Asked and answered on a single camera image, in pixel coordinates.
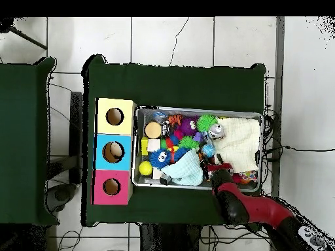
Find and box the clear mesh bin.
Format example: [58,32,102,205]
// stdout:
[132,107,264,193]

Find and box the wooden box with three holes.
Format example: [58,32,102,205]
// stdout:
[92,97,137,206]

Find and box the cream waffle cloth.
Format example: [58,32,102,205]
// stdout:
[213,117,261,173]

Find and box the mint green knit cloth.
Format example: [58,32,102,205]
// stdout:
[166,148,204,186]

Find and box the small green spiky ball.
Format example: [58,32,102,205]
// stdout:
[178,135,200,150]

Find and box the large green spiky ball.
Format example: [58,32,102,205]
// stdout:
[196,114,219,135]

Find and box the purple spiky ball with eyes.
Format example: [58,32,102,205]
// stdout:
[179,117,199,136]

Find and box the blue fuzzy ball with eyes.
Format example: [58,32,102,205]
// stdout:
[149,148,173,169]

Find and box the orange tiger striped toy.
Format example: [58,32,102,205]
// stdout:
[167,114,184,126]

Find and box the yellow ball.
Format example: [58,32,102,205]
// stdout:
[138,160,153,176]

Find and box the round wooden disc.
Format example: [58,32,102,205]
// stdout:
[145,121,163,139]

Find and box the green cloth side table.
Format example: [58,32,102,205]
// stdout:
[0,56,58,227]

